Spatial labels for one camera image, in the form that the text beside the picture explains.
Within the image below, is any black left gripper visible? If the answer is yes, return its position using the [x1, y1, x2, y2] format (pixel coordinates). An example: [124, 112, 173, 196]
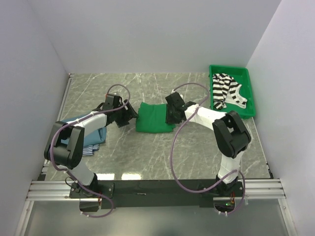
[114, 99, 139, 127]

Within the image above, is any green tank top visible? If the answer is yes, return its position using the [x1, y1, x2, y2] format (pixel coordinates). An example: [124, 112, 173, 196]
[136, 102, 176, 133]

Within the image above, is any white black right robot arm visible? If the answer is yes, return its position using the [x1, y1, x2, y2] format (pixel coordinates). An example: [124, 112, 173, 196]
[165, 91, 252, 196]

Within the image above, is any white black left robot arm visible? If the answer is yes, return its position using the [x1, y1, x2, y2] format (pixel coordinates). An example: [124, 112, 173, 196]
[44, 93, 138, 198]

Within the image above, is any folded blue tank top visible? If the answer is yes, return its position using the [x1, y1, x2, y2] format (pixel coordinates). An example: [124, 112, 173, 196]
[60, 115, 106, 148]

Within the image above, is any blue white striped tank top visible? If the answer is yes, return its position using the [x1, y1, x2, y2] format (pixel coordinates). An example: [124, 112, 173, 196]
[83, 144, 99, 156]

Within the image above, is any black white striped tank top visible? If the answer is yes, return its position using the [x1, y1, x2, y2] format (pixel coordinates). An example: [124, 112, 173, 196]
[212, 73, 248, 110]

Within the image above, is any green plastic bin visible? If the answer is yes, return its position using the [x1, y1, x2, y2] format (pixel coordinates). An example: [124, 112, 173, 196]
[209, 65, 256, 119]

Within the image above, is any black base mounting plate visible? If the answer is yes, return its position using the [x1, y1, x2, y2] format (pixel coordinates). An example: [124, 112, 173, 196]
[69, 179, 244, 209]

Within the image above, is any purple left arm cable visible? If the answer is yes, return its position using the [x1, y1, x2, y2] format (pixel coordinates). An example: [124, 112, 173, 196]
[50, 84, 131, 218]

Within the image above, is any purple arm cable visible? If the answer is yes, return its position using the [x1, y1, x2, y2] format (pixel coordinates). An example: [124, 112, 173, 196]
[170, 83, 247, 214]
[50, 84, 131, 218]

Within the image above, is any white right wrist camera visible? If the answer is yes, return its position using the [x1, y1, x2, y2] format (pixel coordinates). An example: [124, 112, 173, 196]
[171, 89, 184, 99]

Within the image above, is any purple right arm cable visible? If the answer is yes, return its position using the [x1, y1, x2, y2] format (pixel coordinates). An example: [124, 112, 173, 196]
[170, 83, 247, 214]

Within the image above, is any aluminium frame rail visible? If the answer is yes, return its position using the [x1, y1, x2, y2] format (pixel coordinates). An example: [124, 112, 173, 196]
[26, 179, 286, 201]

